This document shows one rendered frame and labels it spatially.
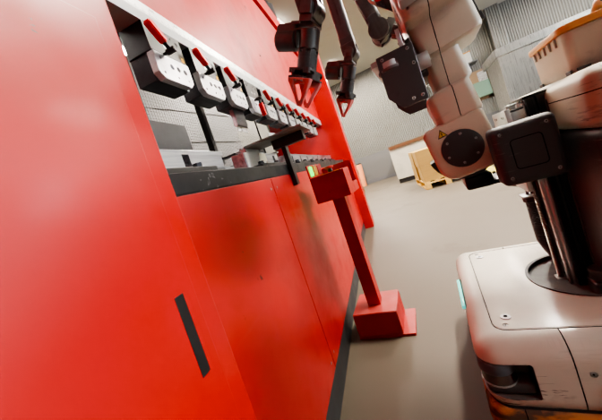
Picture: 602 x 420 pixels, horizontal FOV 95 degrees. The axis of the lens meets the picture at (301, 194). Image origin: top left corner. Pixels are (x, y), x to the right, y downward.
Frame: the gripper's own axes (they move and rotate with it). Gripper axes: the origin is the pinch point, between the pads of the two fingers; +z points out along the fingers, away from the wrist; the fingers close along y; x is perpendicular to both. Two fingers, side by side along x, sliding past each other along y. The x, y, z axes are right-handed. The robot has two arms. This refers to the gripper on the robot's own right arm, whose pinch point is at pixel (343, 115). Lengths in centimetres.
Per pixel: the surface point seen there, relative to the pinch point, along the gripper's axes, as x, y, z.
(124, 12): -42, 68, -17
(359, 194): -26, -200, 79
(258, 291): 5, 69, 47
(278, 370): 14, 73, 63
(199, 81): -39, 44, -5
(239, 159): -32.2, 29.1, 22.1
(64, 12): -2, 102, -3
